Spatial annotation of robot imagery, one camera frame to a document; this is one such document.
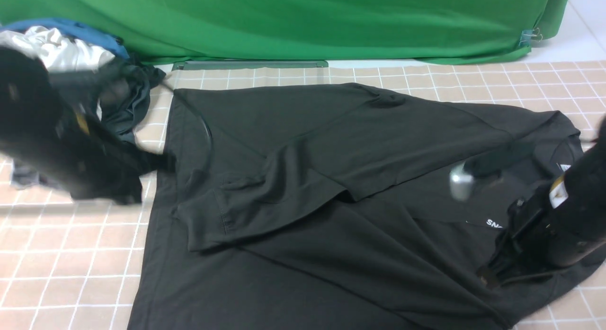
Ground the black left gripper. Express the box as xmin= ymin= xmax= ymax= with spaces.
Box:
xmin=47 ymin=126 xmax=176 ymax=205

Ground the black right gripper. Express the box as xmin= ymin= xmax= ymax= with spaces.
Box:
xmin=477 ymin=186 xmax=592 ymax=289

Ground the dark gray long-sleeved shirt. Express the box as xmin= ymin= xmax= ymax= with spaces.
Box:
xmin=128 ymin=83 xmax=605 ymax=330

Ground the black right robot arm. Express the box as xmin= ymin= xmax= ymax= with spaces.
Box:
xmin=477 ymin=121 xmax=606 ymax=289

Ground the dark teal crumpled garment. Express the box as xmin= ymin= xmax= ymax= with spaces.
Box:
xmin=98 ymin=58 xmax=167 ymax=144

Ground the beige checkered tablecloth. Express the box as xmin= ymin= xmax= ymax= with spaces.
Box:
xmin=1 ymin=60 xmax=605 ymax=330

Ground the white crumpled garment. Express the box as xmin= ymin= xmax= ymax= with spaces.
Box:
xmin=0 ymin=26 xmax=115 ymax=71

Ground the blue crumpled garment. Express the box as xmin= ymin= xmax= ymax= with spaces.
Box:
xmin=1 ymin=18 xmax=130 ymax=60

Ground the green metal base bar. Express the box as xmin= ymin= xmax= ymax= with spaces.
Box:
xmin=172 ymin=60 xmax=329 ymax=71

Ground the green backdrop cloth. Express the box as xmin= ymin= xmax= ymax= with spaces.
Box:
xmin=0 ymin=0 xmax=568 ymax=65

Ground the metal binder clip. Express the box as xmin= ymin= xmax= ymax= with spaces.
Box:
xmin=518 ymin=27 xmax=544 ymax=47

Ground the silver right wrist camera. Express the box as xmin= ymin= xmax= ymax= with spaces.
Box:
xmin=449 ymin=141 xmax=538 ymax=201

